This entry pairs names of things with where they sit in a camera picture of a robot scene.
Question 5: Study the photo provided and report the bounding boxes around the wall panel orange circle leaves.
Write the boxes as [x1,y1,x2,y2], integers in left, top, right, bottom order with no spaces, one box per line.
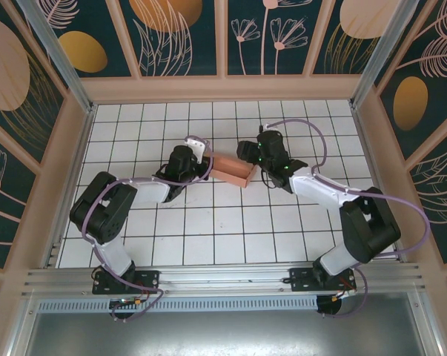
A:
[118,0,224,78]

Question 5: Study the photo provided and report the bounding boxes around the grey metal sheet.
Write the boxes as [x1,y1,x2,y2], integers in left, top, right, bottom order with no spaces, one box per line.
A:
[22,292,443,356]

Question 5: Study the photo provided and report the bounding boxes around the wall panel orange oval feather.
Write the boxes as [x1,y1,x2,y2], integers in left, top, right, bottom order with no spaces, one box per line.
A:
[24,0,139,79]

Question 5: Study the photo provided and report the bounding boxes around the pink paper box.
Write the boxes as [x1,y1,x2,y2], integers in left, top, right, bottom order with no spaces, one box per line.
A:
[207,154,260,188]

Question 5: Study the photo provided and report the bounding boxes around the aluminium corner post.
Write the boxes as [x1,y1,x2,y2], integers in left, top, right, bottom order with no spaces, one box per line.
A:
[17,0,97,114]
[350,0,427,109]

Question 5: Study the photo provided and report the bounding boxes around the grey slotted cable duct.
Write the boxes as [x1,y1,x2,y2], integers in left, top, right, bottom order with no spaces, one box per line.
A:
[37,296,319,313]

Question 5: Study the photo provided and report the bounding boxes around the aluminium side rail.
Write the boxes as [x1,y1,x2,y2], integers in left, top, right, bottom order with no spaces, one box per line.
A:
[44,237,64,268]

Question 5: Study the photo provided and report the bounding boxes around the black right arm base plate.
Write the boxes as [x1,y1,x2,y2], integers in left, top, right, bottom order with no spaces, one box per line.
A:
[288,267,357,294]

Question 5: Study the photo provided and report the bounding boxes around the wall panel pink circle gold feathers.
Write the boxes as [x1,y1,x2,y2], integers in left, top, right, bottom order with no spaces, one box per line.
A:
[311,0,391,75]

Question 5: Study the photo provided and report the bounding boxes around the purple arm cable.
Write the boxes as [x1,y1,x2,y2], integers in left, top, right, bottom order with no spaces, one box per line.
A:
[80,137,214,323]
[259,118,431,320]

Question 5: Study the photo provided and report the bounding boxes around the aluminium mounting rail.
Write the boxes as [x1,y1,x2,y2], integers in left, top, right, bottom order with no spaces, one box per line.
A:
[21,262,430,298]

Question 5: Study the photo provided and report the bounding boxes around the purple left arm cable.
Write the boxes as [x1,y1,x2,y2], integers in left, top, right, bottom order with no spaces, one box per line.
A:
[80,137,214,323]

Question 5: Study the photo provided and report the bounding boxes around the wall panel single flower outline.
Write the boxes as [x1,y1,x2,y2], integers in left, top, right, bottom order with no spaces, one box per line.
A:
[0,113,42,260]

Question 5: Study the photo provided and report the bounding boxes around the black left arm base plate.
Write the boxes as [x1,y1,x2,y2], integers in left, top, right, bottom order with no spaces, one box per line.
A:
[92,269,161,296]

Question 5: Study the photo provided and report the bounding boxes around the wall panel pink feather outlines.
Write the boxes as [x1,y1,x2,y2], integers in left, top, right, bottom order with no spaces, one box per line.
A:
[408,122,447,263]

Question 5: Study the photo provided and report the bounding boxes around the wall panel orange oval fern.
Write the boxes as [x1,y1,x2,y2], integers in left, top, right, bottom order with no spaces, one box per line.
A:
[377,0,447,161]

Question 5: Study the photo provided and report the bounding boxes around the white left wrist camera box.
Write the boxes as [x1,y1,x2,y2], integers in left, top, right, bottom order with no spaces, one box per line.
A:
[185,136,208,165]

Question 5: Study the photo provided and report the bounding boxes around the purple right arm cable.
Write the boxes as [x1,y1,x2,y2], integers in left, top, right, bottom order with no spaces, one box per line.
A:
[259,118,431,320]

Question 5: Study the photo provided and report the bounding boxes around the wall panel large pink circle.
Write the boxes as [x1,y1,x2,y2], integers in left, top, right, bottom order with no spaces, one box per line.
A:
[0,3,68,166]

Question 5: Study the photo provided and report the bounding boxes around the wall panel pink flowers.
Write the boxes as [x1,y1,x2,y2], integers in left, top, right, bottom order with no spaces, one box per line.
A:
[226,0,327,77]

